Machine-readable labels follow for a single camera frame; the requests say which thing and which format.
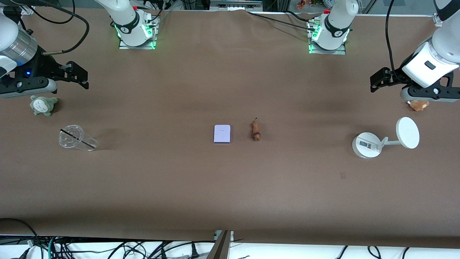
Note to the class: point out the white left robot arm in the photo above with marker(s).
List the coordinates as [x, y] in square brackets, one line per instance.
[336, 21]

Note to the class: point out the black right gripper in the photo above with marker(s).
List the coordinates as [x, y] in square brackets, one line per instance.
[46, 67]

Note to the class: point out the small brown plush toy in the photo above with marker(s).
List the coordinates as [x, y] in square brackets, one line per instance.
[418, 105]

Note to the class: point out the black drinking straw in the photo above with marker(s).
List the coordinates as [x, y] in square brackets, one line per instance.
[77, 138]

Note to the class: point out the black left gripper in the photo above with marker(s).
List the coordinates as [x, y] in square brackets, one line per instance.
[394, 78]

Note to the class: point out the brown lion statue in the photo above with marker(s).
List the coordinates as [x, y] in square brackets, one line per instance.
[255, 130]

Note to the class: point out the clear plastic cup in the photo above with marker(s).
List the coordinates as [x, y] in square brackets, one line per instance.
[72, 136]

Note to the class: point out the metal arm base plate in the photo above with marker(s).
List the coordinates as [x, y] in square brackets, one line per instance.
[329, 51]
[138, 46]

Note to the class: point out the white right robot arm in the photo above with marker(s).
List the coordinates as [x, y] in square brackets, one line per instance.
[129, 21]

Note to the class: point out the grey green plush toy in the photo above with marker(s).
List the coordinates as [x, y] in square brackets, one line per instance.
[43, 105]

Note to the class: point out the brown table cloth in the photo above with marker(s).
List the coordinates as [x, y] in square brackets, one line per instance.
[230, 90]

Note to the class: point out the small lavender card box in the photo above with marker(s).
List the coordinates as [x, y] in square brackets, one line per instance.
[222, 133]

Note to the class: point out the black power plug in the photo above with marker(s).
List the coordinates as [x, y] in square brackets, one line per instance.
[194, 253]

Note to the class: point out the aluminium frame rail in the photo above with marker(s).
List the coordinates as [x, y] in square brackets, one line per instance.
[235, 3]

